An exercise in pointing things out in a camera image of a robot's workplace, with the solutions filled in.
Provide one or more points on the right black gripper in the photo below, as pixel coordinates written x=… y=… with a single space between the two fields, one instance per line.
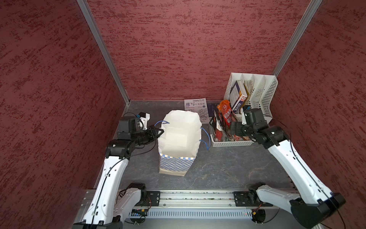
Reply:
x=238 y=125

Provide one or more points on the blue white box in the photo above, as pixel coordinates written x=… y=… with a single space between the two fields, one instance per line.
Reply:
x=238 y=96

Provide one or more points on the white plastic basket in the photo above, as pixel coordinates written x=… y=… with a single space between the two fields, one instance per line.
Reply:
x=245 y=142

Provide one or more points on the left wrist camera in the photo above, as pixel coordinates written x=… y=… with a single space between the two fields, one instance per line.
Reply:
x=144 y=117

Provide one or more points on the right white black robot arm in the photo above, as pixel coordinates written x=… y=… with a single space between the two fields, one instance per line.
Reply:
x=314 y=202

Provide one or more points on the white printed booklet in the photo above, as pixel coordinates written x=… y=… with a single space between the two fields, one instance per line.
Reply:
x=198 y=106

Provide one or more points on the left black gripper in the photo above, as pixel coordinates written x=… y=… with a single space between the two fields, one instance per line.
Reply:
x=152 y=134

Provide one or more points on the orange red condiment packet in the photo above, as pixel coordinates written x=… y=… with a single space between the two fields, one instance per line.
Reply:
x=225 y=109

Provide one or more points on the white file organizer rack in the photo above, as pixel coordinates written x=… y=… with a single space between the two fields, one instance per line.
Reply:
x=261 y=88

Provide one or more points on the aluminium mounting rail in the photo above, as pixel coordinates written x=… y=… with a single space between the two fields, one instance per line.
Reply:
x=189 y=199

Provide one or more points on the blue checkered paper bag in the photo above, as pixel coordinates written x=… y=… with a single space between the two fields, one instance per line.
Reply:
x=180 y=141

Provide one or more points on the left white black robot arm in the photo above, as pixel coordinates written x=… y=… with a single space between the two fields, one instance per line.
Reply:
x=106 y=210

